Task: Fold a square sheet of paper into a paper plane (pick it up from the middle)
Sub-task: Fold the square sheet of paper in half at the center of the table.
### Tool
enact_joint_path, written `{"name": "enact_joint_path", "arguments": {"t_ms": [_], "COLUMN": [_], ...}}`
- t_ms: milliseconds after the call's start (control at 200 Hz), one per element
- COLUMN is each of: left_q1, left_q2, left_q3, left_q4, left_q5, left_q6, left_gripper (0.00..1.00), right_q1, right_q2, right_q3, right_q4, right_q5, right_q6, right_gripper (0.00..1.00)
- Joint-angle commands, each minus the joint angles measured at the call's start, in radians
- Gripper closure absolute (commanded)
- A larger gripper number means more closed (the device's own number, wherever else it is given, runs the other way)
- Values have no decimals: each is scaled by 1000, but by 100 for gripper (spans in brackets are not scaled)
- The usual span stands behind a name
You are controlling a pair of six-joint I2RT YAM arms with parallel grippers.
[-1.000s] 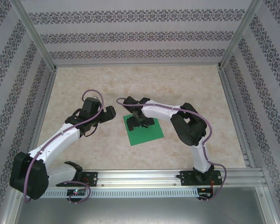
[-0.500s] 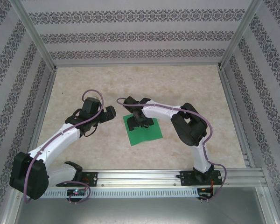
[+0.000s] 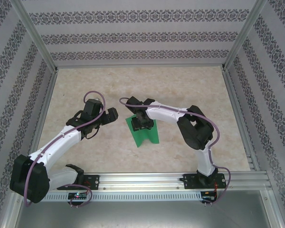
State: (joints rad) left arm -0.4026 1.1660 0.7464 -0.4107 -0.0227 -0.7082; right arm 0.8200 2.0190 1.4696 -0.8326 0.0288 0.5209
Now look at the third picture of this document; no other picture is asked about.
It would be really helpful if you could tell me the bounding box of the green cloth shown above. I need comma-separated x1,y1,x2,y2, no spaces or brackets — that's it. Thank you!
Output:
124,115,160,148

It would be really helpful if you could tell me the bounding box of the grey sheet metal panel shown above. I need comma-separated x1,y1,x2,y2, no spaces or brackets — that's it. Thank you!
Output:
14,201,276,228

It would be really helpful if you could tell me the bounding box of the small circuit board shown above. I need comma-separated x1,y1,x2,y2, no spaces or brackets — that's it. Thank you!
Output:
68,192,87,200
201,190,217,202

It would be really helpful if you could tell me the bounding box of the aluminium side rail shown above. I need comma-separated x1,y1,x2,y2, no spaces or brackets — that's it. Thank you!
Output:
222,68,261,171
23,70,59,173

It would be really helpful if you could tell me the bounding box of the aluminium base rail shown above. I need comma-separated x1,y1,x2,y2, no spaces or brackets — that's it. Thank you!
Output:
47,172,269,190

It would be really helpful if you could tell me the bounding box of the grey slotted cable duct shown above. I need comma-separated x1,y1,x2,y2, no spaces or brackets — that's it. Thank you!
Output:
45,191,202,201

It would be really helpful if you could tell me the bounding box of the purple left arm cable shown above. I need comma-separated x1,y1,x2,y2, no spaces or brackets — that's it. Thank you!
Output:
25,91,107,209

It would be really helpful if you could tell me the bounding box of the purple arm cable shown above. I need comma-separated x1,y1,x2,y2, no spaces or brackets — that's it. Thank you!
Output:
118,96,232,207
25,91,107,209

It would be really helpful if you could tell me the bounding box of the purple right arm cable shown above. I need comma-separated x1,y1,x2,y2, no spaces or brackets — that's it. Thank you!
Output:
118,96,232,207

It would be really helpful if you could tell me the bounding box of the aluminium frame post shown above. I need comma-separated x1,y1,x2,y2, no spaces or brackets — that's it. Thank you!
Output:
222,0,269,72
13,0,59,72

